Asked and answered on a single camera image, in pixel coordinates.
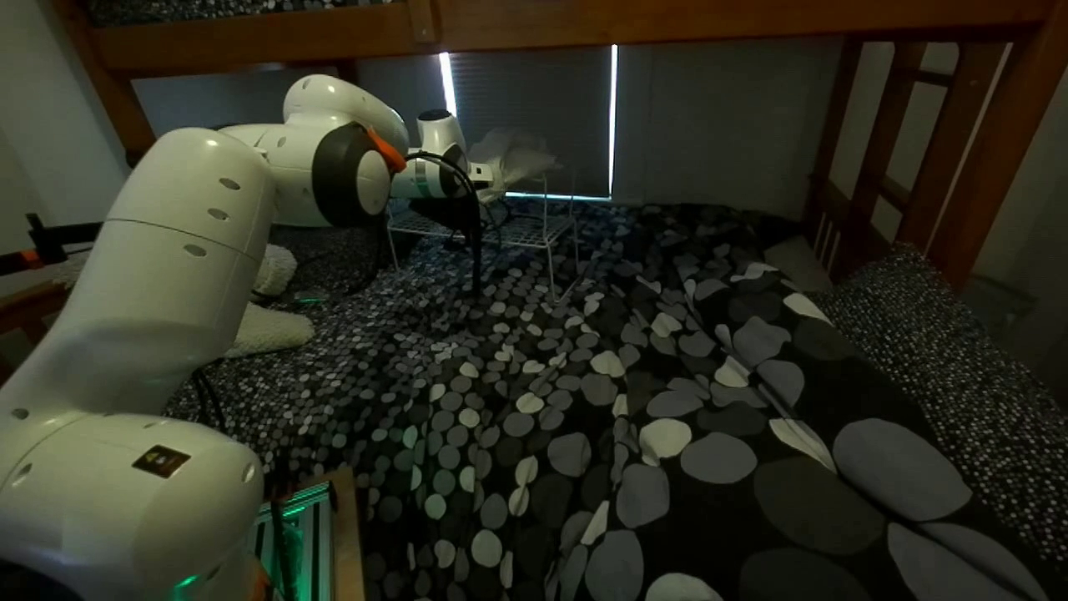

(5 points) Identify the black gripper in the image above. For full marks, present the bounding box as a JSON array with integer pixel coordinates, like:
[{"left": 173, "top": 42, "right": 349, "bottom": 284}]
[{"left": 412, "top": 154, "right": 493, "bottom": 242}]

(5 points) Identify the black pebble pattern duvet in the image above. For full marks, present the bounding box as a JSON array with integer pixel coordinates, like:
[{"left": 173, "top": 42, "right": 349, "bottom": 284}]
[{"left": 165, "top": 193, "right": 1068, "bottom": 601}]

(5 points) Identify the black white speckled pillow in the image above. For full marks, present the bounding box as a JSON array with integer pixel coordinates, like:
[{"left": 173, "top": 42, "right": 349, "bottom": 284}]
[{"left": 828, "top": 246, "right": 1068, "bottom": 560}]

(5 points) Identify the wooden bunk bed frame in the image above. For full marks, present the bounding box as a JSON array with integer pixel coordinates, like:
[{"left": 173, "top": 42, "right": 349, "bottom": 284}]
[{"left": 0, "top": 0, "right": 1068, "bottom": 371}]

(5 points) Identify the cream towel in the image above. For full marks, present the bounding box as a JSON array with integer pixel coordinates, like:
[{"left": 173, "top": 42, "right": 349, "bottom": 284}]
[{"left": 226, "top": 243, "right": 320, "bottom": 362}]

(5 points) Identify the white feathery object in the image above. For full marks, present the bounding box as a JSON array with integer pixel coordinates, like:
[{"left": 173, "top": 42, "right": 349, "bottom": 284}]
[{"left": 463, "top": 131, "right": 562, "bottom": 212}]

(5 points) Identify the black bar with orange clamp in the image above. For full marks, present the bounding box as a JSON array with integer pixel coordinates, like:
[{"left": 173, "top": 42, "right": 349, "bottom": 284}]
[{"left": 0, "top": 212, "right": 108, "bottom": 275}]

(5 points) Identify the green lit control box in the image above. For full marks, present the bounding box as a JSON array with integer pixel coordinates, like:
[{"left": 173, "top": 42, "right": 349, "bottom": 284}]
[{"left": 246, "top": 465, "right": 369, "bottom": 601}]

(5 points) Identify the grey window blind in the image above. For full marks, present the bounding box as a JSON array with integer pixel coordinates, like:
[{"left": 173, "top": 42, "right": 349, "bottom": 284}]
[
  {"left": 354, "top": 46, "right": 614, "bottom": 200},
  {"left": 614, "top": 42, "right": 845, "bottom": 219}
]

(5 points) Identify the white wire rack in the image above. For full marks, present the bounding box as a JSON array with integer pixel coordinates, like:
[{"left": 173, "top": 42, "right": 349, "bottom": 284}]
[{"left": 381, "top": 190, "right": 627, "bottom": 318}]

